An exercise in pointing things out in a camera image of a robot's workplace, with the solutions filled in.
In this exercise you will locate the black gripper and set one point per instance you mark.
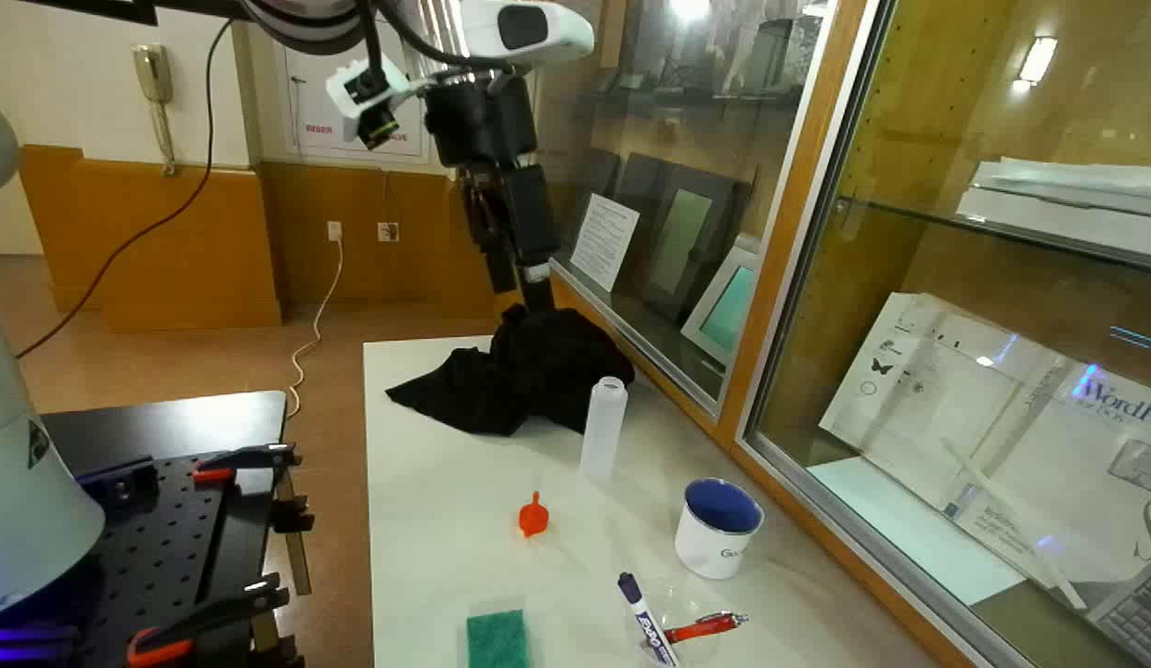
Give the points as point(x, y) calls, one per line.
point(485, 133)

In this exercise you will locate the white paper sign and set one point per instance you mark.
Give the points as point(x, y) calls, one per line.
point(602, 238)

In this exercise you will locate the green sponge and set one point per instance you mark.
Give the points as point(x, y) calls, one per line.
point(498, 639)

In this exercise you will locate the small orange funnel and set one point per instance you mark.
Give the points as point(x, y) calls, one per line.
point(531, 517)

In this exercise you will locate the dark framed plaque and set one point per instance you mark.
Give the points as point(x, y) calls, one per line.
point(695, 220)

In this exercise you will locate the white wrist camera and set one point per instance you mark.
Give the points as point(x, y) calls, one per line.
point(366, 93)

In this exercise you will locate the orange black clamp front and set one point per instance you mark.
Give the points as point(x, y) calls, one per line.
point(174, 643)

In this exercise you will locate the wall telephone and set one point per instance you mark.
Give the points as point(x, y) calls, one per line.
point(148, 66)

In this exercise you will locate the stack of white papers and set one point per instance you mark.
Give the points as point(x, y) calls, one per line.
point(1085, 201)

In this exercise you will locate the orange black clamp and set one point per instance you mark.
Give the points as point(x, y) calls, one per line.
point(222, 467)
point(174, 643)

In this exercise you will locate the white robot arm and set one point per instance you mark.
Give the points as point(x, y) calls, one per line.
point(470, 66)

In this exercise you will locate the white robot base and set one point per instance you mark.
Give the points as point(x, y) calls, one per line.
point(45, 517)

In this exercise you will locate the white cup blue inside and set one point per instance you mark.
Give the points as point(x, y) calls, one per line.
point(712, 528)

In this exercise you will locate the white blue marker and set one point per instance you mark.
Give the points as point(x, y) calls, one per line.
point(647, 623)

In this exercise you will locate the orange black clamp rear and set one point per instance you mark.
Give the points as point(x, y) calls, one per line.
point(222, 467)

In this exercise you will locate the large white poster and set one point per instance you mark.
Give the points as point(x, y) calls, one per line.
point(1032, 456)

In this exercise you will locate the green framed picture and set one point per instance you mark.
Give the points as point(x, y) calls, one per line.
point(716, 316)

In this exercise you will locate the black perforated side table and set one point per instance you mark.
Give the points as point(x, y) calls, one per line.
point(165, 544)

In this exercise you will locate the black cloth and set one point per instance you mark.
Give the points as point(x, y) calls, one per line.
point(539, 366)

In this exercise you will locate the orange pen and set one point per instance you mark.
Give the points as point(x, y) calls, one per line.
point(703, 630)

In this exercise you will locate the white plastic bottle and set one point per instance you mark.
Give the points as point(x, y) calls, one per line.
point(602, 427)

